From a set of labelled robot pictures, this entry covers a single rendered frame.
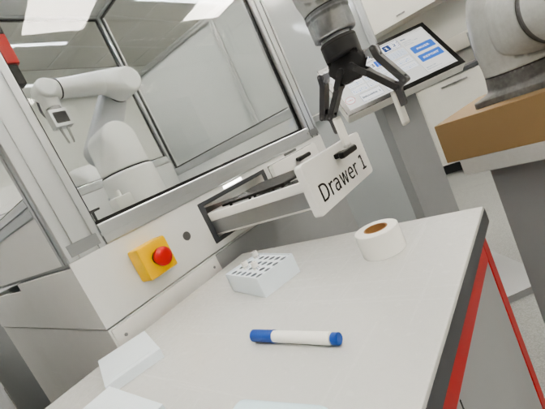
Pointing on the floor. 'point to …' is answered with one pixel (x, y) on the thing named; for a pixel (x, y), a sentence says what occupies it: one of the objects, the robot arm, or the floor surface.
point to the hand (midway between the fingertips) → (373, 131)
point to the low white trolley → (349, 331)
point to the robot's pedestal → (521, 204)
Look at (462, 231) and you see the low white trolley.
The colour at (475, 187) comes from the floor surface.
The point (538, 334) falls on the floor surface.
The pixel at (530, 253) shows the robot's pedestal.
